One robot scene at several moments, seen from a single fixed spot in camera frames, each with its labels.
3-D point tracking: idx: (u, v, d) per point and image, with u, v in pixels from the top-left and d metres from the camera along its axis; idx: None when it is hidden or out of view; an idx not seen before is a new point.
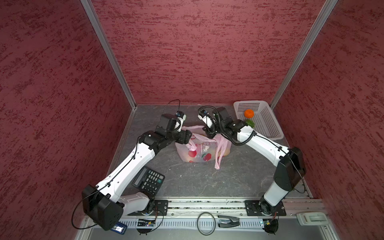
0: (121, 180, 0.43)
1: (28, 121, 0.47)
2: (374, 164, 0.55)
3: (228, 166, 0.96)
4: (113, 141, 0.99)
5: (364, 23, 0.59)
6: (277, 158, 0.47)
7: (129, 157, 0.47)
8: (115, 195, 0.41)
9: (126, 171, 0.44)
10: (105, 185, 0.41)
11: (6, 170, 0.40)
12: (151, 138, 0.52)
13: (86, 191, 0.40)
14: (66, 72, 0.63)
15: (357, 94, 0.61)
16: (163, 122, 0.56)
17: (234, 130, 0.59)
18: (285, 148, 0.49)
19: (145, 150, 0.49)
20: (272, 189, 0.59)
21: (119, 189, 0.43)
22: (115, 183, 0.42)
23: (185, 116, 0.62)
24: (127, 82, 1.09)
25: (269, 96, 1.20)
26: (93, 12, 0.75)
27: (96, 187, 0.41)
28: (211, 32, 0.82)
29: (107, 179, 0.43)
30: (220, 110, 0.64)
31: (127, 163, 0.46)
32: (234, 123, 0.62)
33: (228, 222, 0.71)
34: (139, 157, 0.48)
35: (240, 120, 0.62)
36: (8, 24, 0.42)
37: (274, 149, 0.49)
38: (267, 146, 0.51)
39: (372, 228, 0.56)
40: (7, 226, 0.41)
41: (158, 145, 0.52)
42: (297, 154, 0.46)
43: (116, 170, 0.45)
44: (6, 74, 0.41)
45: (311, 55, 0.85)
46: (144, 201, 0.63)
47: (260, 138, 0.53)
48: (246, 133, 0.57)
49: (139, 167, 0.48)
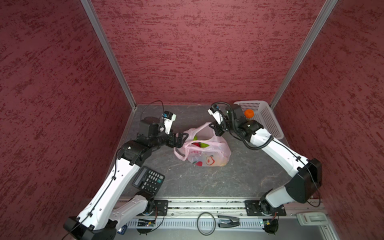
0: (103, 206, 0.39)
1: (29, 121, 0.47)
2: (374, 164, 0.55)
3: (228, 166, 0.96)
4: (113, 142, 0.99)
5: (364, 23, 0.59)
6: (295, 170, 0.44)
7: (109, 178, 0.43)
8: (100, 223, 0.38)
9: (108, 195, 0.41)
10: (87, 216, 0.38)
11: (6, 170, 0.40)
12: (131, 151, 0.47)
13: (68, 224, 0.37)
14: (66, 72, 0.63)
15: (357, 94, 0.61)
16: (144, 129, 0.50)
17: (248, 132, 0.55)
18: (305, 159, 0.45)
19: (127, 166, 0.44)
20: (277, 191, 0.58)
21: (105, 214, 0.40)
22: (98, 211, 0.39)
23: (174, 116, 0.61)
24: (127, 81, 1.09)
25: (269, 96, 1.20)
26: (93, 12, 0.75)
27: (78, 219, 0.38)
28: (211, 32, 0.82)
29: (87, 208, 0.39)
30: (235, 108, 0.59)
31: (108, 186, 0.42)
32: (248, 124, 0.57)
33: (228, 222, 0.71)
34: (120, 176, 0.43)
35: (254, 122, 0.58)
36: (8, 24, 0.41)
37: (292, 159, 0.46)
38: (284, 154, 0.47)
39: (372, 229, 0.56)
40: (7, 226, 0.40)
41: (141, 156, 0.47)
42: (317, 167, 0.43)
43: (98, 195, 0.41)
44: (6, 73, 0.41)
45: (311, 55, 0.85)
46: (142, 203, 0.62)
47: (278, 145, 0.50)
48: (262, 137, 0.53)
49: (123, 187, 0.44)
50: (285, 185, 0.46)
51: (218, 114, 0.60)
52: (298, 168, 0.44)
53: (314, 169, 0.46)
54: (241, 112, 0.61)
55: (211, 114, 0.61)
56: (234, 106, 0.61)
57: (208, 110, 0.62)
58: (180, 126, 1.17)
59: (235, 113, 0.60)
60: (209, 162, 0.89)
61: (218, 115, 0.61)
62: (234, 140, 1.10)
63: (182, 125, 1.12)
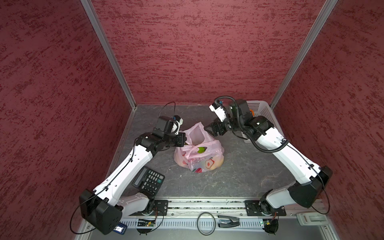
0: (119, 183, 0.42)
1: (29, 121, 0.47)
2: (374, 164, 0.55)
3: (228, 166, 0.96)
4: (113, 141, 0.99)
5: (364, 23, 0.59)
6: (307, 178, 0.42)
7: (126, 160, 0.47)
8: (113, 198, 0.41)
9: (125, 174, 0.44)
10: (103, 189, 0.41)
11: (6, 170, 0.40)
12: (148, 140, 0.52)
13: (83, 195, 0.40)
14: (66, 72, 0.63)
15: (357, 94, 0.61)
16: (160, 124, 0.57)
17: (257, 131, 0.49)
18: (317, 168, 0.42)
19: (143, 151, 0.49)
20: (279, 192, 0.57)
21: (118, 191, 0.43)
22: (113, 186, 0.42)
23: (182, 120, 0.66)
24: (127, 82, 1.09)
25: (269, 96, 1.20)
26: (93, 13, 0.75)
27: (94, 192, 0.40)
28: (211, 32, 0.82)
29: (104, 183, 0.42)
30: (240, 105, 0.53)
31: (124, 166, 0.46)
32: (257, 122, 0.51)
33: (228, 222, 0.71)
34: (136, 160, 0.47)
35: (264, 119, 0.51)
36: (8, 24, 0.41)
37: (304, 167, 0.43)
38: (296, 160, 0.44)
39: (372, 229, 0.56)
40: (7, 226, 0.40)
41: (156, 146, 0.52)
42: (329, 177, 0.41)
43: (114, 173, 0.44)
44: (6, 74, 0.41)
45: (311, 55, 0.85)
46: (144, 201, 0.62)
47: (291, 151, 0.45)
48: (273, 139, 0.47)
49: (136, 170, 0.48)
50: (290, 190, 0.47)
51: (221, 111, 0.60)
52: (311, 177, 0.41)
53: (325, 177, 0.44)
54: (246, 108, 0.54)
55: (213, 110, 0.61)
56: (239, 101, 0.53)
57: (211, 106, 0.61)
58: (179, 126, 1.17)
59: (240, 110, 0.54)
60: (208, 165, 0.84)
61: (222, 112, 0.70)
62: (234, 140, 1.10)
63: (182, 125, 1.12)
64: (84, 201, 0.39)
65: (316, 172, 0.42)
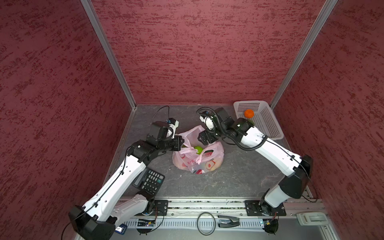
0: (109, 198, 0.41)
1: (29, 121, 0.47)
2: (374, 164, 0.55)
3: (228, 166, 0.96)
4: (113, 141, 0.99)
5: (364, 23, 0.59)
6: (291, 170, 0.44)
7: (117, 172, 0.45)
8: (103, 215, 0.39)
9: (116, 188, 0.42)
10: (92, 205, 0.40)
11: (6, 170, 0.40)
12: (141, 149, 0.50)
13: (72, 212, 0.38)
14: (66, 72, 0.63)
15: (357, 94, 0.61)
16: (154, 131, 0.54)
17: (239, 132, 0.52)
18: (298, 157, 0.45)
19: (135, 162, 0.47)
20: (273, 190, 0.58)
21: (109, 207, 0.41)
22: (103, 202, 0.40)
23: (177, 122, 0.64)
24: (127, 82, 1.09)
25: (269, 96, 1.20)
26: (93, 12, 0.75)
27: (83, 208, 0.39)
28: (211, 32, 0.82)
29: (94, 198, 0.41)
30: (218, 112, 0.57)
31: (115, 179, 0.44)
32: (238, 124, 0.53)
33: (228, 222, 0.71)
34: (128, 172, 0.45)
35: (244, 121, 0.54)
36: (8, 24, 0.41)
37: (286, 159, 0.45)
38: (278, 154, 0.46)
39: (372, 229, 0.56)
40: (7, 226, 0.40)
41: (149, 156, 0.50)
42: (310, 164, 0.46)
43: (104, 186, 0.43)
44: (6, 74, 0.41)
45: (311, 55, 0.85)
46: (142, 204, 0.62)
47: (271, 145, 0.48)
48: (254, 138, 0.50)
49: (128, 183, 0.46)
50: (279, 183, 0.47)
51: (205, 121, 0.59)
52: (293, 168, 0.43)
53: (306, 165, 0.47)
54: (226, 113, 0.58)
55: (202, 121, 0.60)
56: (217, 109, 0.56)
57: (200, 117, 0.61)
58: (180, 126, 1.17)
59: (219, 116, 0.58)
60: (209, 167, 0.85)
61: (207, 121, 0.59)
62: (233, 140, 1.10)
63: (182, 125, 1.12)
64: (72, 218, 0.38)
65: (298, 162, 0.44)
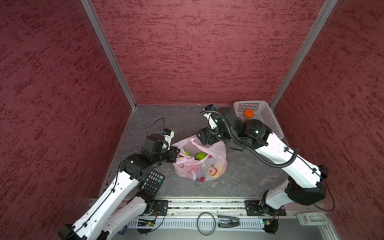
0: (98, 218, 0.40)
1: (28, 121, 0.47)
2: (374, 164, 0.55)
3: (228, 166, 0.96)
4: (113, 141, 0.99)
5: (364, 23, 0.59)
6: (314, 185, 0.40)
7: (109, 190, 0.45)
8: (93, 234, 0.39)
9: (104, 208, 0.42)
10: (82, 225, 0.39)
11: (6, 170, 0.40)
12: (133, 165, 0.49)
13: (63, 231, 0.38)
14: (66, 72, 0.63)
15: (357, 94, 0.61)
16: (148, 145, 0.53)
17: (257, 140, 0.41)
18: (318, 170, 0.41)
19: (126, 179, 0.46)
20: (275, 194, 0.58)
21: (98, 227, 0.41)
22: (92, 222, 0.40)
23: (172, 132, 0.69)
24: (127, 82, 1.09)
25: (269, 96, 1.20)
26: (93, 12, 0.75)
27: (73, 228, 0.39)
28: (211, 32, 0.82)
29: (84, 217, 0.41)
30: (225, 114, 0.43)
31: (106, 197, 0.43)
32: (255, 130, 0.41)
33: (228, 222, 0.71)
34: (118, 190, 0.44)
35: (260, 125, 0.43)
36: (8, 24, 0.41)
37: (309, 173, 0.40)
38: (302, 168, 0.40)
39: (372, 228, 0.56)
40: (7, 226, 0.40)
41: (142, 171, 0.49)
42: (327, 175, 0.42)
43: (95, 205, 0.42)
44: (6, 73, 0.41)
45: (311, 55, 0.85)
46: (138, 209, 0.61)
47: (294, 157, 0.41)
48: (276, 149, 0.41)
49: (120, 200, 0.46)
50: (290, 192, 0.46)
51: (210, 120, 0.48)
52: (316, 183, 0.40)
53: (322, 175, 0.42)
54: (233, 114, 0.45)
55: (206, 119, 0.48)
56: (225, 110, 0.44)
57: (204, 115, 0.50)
58: (180, 126, 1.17)
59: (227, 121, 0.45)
60: (211, 173, 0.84)
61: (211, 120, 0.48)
62: None
63: (182, 125, 1.12)
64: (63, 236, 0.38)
65: (319, 176, 0.41)
